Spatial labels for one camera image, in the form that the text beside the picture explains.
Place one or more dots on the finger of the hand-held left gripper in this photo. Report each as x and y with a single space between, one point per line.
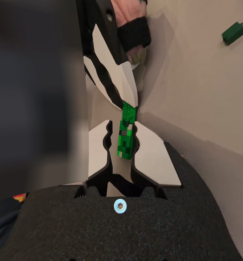
126 81
97 79

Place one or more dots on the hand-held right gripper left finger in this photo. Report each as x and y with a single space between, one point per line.
97 146

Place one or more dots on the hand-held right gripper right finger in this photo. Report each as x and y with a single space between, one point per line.
154 159

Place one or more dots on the green tiled brick plate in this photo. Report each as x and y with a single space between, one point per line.
126 138

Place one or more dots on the grey desk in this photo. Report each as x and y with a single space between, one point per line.
194 91

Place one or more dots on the person's left hand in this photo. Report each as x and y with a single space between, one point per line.
133 34

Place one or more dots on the red yellow object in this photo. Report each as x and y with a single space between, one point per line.
20 197

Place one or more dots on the dark green brick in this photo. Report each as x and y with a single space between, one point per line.
233 33

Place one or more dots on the dark blue ribbed cloth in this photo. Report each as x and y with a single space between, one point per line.
3 228

